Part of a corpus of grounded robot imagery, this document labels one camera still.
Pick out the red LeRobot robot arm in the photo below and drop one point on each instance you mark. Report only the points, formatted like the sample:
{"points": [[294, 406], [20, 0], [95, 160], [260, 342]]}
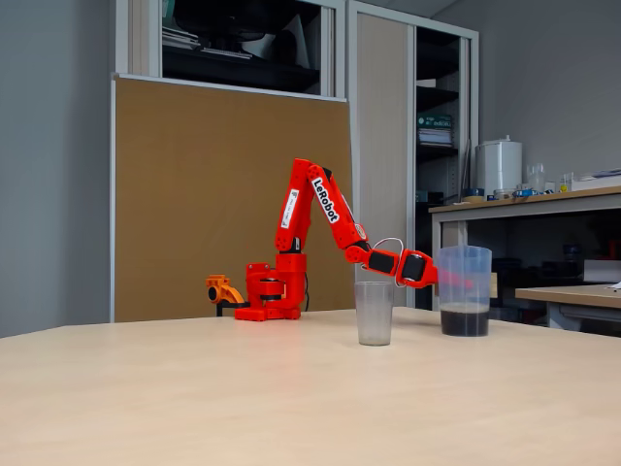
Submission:
{"points": [[335, 213]]}

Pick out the clear drinking glass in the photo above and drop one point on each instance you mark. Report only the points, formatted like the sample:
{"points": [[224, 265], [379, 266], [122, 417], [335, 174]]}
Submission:
{"points": [[373, 315]]}

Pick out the blue tape roll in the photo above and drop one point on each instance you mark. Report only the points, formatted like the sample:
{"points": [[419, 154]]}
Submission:
{"points": [[474, 192], [525, 193]]}

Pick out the grey workbench with wooden top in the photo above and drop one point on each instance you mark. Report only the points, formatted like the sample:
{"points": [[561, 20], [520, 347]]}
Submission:
{"points": [[533, 201]]}

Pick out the low desk with wooden top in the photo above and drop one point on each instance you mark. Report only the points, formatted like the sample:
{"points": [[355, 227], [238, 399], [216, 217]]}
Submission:
{"points": [[572, 293]]}

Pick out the white cylindrical appliance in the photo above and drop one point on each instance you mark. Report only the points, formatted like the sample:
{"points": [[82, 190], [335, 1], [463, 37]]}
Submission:
{"points": [[499, 165]]}

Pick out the grey shelving cabinet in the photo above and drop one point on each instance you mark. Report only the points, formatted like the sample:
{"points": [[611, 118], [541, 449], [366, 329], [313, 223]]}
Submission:
{"points": [[383, 145]]}

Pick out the clear glass beaker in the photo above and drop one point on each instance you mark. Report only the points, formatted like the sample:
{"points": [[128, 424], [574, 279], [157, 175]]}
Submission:
{"points": [[536, 177]]}

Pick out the stack of papers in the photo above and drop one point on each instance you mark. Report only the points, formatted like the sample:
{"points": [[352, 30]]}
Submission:
{"points": [[435, 137]]}

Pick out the small yellow bottle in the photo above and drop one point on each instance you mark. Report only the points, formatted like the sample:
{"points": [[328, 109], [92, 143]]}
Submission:
{"points": [[565, 184]]}

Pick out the green box file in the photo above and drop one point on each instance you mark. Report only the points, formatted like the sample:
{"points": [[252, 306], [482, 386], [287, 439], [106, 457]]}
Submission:
{"points": [[435, 121]]}

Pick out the white flat box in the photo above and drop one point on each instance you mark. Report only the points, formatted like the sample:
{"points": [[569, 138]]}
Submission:
{"points": [[604, 272]]}

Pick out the pile of documents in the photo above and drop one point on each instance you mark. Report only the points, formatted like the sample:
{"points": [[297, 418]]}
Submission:
{"points": [[597, 182]]}

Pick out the orange table clamp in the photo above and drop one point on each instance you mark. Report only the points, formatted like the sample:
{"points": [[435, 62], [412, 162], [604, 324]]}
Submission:
{"points": [[220, 291]]}

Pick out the brown pin board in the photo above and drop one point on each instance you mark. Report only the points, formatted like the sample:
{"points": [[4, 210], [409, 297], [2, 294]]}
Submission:
{"points": [[194, 194]]}

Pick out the stack of grey books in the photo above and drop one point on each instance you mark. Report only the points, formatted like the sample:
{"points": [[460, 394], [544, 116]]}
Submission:
{"points": [[180, 39]]}

